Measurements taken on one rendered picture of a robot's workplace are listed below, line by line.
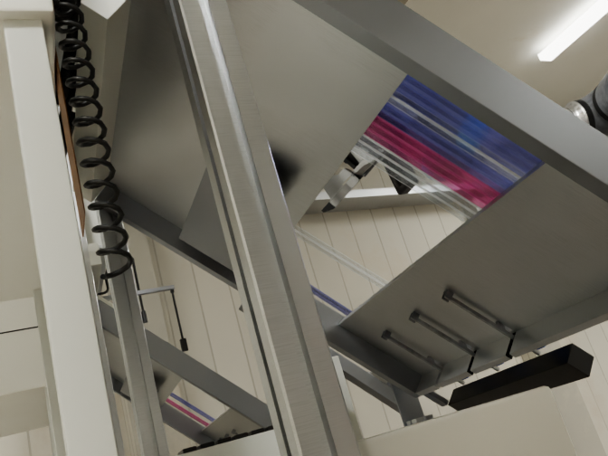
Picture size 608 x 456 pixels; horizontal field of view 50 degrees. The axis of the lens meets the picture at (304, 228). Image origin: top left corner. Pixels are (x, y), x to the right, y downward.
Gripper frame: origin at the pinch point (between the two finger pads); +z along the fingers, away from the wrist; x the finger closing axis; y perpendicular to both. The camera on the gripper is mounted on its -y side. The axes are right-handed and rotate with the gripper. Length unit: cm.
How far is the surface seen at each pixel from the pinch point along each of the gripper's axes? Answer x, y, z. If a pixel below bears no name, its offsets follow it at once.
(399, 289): 3.9, -17.4, 8.7
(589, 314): 28.6, -34.9, 8.1
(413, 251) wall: -326, -60, -238
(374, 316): -8.5, -18.6, 8.5
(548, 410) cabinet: 49, -26, 37
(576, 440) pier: -320, -240, -203
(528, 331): 15.2, -34.6, 6.4
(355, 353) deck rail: -19.0, -21.5, 11.3
